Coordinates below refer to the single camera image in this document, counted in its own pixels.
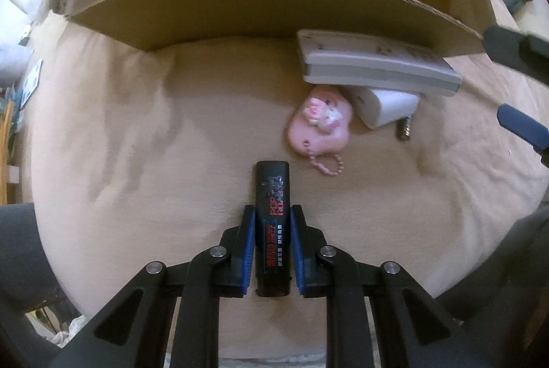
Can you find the white charger plug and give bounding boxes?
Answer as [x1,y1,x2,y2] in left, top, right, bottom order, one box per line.
[349,87,421,129]

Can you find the white bathroom scale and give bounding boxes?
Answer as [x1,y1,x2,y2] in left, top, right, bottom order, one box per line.
[19,59,46,109]

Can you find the white and green plastic bag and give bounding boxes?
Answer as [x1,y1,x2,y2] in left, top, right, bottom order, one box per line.
[51,314,89,349]

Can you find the person's grey right trouser leg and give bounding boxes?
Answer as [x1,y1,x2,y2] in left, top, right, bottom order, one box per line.
[437,207,549,368]

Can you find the small metal cylinder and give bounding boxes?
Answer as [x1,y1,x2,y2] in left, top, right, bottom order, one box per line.
[395,111,416,142]

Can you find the black printed candy pack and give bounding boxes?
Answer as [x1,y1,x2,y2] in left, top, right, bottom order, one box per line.
[255,160,294,297]

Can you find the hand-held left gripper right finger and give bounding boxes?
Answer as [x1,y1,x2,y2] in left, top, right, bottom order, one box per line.
[289,204,511,368]

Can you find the yellow wooden chair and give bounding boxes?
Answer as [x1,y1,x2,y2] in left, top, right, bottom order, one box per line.
[0,100,15,206]

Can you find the grey plastic bag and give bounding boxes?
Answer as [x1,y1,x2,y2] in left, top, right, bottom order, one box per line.
[0,38,33,88]

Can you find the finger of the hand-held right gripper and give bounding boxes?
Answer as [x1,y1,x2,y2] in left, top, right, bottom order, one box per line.
[497,104,549,169]
[482,24,549,88]

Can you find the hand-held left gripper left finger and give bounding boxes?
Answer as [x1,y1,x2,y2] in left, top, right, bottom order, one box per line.
[51,204,258,368]

